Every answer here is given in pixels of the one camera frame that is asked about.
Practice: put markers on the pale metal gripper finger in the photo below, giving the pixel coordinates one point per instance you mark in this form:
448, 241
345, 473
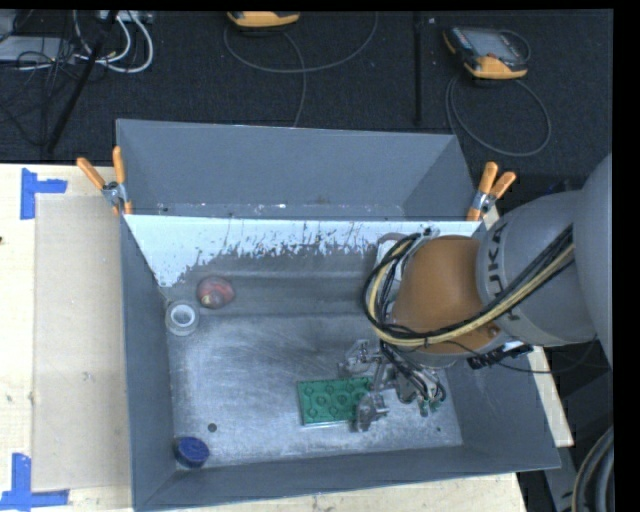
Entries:
361, 356
372, 407

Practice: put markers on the dark green flat block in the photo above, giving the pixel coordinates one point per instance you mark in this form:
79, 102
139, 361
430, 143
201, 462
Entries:
327, 402

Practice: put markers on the grey metal bin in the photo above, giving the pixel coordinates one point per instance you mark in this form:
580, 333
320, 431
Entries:
260, 360

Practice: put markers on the red toy apple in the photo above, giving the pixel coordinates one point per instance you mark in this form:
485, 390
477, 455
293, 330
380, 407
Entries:
215, 292

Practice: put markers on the clear glass cup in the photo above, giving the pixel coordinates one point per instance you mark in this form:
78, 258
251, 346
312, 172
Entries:
182, 317

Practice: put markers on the blue round lid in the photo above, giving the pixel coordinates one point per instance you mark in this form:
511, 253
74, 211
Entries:
191, 451

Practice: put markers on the pale wood flat board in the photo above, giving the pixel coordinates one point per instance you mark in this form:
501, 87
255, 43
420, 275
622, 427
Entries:
75, 325

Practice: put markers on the black cylinder on white bracket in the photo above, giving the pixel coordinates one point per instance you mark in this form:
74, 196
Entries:
487, 359

